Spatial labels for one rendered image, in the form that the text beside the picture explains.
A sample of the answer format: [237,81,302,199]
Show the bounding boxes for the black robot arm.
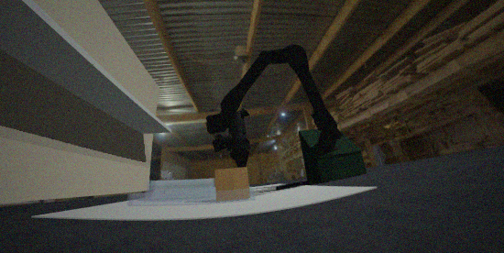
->
[206,45,343,154]

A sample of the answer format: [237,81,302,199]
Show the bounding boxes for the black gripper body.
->
[227,126,250,153]

